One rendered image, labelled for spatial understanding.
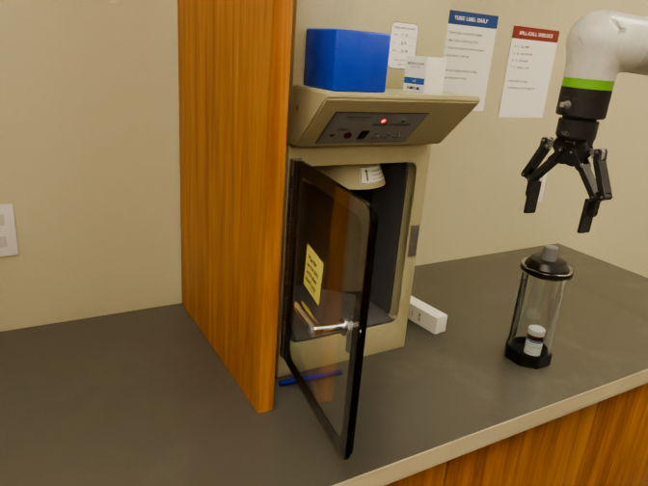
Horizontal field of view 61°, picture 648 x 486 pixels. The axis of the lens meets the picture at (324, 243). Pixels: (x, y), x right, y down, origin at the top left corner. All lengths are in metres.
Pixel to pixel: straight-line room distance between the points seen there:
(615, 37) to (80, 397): 1.16
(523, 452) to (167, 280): 0.91
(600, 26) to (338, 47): 0.51
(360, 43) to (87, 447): 0.77
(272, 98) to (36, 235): 0.70
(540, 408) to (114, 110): 1.08
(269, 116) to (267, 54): 0.09
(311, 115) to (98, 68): 0.56
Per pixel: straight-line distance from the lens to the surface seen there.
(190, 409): 1.07
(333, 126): 0.93
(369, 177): 1.10
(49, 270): 1.39
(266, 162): 0.87
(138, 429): 1.04
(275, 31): 0.84
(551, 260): 1.26
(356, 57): 0.89
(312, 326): 0.78
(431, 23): 1.11
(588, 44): 1.17
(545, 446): 1.36
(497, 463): 1.25
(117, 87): 1.31
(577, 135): 1.19
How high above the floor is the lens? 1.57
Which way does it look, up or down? 19 degrees down
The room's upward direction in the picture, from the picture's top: 4 degrees clockwise
